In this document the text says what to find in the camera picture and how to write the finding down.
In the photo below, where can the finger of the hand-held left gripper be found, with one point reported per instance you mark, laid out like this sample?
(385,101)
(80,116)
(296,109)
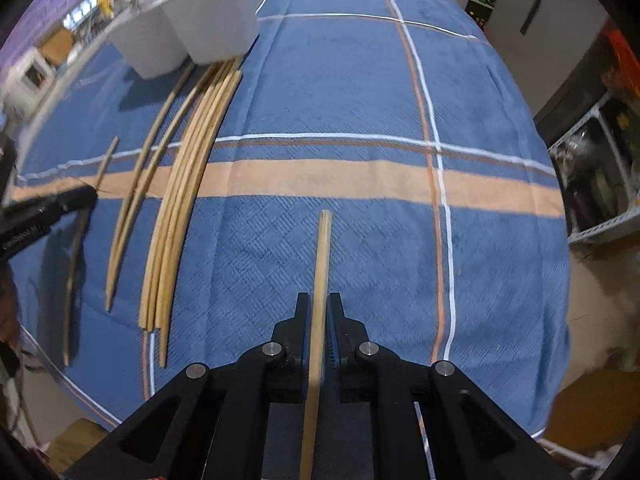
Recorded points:
(75,200)

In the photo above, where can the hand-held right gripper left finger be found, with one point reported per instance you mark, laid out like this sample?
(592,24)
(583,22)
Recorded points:
(302,345)

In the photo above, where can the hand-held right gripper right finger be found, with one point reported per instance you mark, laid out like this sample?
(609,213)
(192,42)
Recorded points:
(333,352)

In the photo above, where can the light wooden chopstick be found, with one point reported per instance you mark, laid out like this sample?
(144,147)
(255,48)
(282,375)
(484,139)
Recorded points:
(322,260)
(75,270)

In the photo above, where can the row of wooden chopsticks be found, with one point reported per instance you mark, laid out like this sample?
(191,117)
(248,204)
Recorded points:
(175,210)

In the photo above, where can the white plastic utensil holder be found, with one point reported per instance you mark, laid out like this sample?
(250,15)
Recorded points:
(220,20)

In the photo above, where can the blue plaid tablecloth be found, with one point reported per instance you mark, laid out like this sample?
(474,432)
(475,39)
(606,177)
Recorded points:
(350,85)

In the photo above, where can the white metal shelf rack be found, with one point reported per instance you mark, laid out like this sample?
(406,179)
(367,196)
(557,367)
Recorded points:
(602,222)

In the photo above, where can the grey refrigerator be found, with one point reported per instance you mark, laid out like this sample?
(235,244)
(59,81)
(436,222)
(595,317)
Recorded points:
(550,60)

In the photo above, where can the red plastic bag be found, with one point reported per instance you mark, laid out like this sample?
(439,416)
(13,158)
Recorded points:
(622,50)

